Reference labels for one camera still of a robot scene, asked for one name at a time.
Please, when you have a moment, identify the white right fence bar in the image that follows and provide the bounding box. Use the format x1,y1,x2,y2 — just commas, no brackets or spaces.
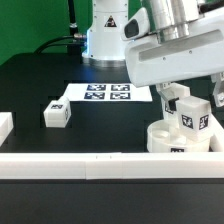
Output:
210,116,224,153

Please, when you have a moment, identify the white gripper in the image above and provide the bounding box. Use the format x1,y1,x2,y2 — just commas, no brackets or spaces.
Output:
125,14,224,112

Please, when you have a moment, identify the black cable at base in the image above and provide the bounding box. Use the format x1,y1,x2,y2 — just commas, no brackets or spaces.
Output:
34,33,88,54

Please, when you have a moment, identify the white front fence bar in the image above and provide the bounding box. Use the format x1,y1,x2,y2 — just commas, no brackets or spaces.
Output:
0,152,224,180

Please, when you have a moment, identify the white sheet with tags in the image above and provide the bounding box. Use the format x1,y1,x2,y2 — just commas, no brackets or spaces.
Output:
64,83,152,102

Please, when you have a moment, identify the white round stool seat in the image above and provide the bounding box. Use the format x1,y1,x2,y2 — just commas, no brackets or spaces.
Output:
147,120,212,153

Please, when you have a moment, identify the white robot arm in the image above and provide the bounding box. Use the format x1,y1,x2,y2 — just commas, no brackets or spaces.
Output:
121,0,224,107

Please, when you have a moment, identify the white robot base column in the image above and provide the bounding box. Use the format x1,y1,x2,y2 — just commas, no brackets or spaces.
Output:
82,0,129,67

